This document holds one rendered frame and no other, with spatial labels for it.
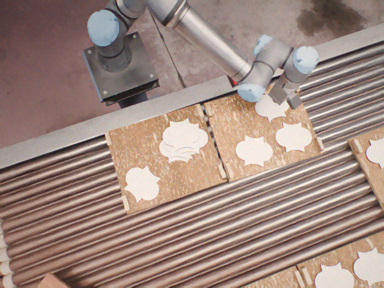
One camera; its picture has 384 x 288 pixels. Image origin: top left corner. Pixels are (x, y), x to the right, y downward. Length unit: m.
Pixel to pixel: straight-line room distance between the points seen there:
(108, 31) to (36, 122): 1.44
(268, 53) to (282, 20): 1.82
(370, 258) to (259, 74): 0.82
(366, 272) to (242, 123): 0.73
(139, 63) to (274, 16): 1.66
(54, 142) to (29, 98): 1.27
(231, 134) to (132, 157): 0.42
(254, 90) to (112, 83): 0.66
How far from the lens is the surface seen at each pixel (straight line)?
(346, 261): 1.34
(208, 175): 1.21
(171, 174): 1.21
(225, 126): 1.26
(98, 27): 1.22
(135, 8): 1.20
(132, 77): 1.35
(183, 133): 1.19
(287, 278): 1.26
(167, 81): 2.39
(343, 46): 1.62
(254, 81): 0.93
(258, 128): 1.29
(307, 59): 0.99
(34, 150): 1.40
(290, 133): 1.31
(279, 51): 1.00
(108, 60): 1.32
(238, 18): 2.72
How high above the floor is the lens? 2.13
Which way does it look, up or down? 75 degrees down
